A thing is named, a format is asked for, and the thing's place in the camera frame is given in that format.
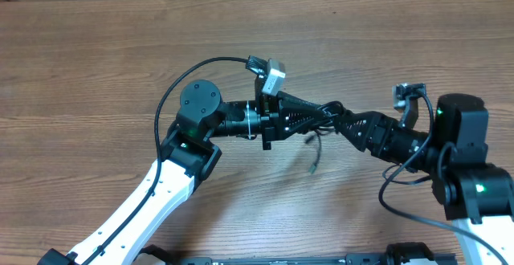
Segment black cable bundle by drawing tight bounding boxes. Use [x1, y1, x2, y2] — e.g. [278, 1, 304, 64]
[304, 100, 346, 174]

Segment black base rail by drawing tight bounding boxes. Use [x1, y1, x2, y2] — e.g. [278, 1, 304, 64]
[133, 243, 458, 265]

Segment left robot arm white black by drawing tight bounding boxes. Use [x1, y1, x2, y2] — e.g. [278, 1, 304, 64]
[39, 78, 330, 264]

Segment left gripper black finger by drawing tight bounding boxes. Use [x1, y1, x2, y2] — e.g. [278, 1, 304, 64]
[276, 92, 328, 115]
[279, 110, 332, 139]

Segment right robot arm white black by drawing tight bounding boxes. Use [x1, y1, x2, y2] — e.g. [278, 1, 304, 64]
[332, 89, 513, 264]

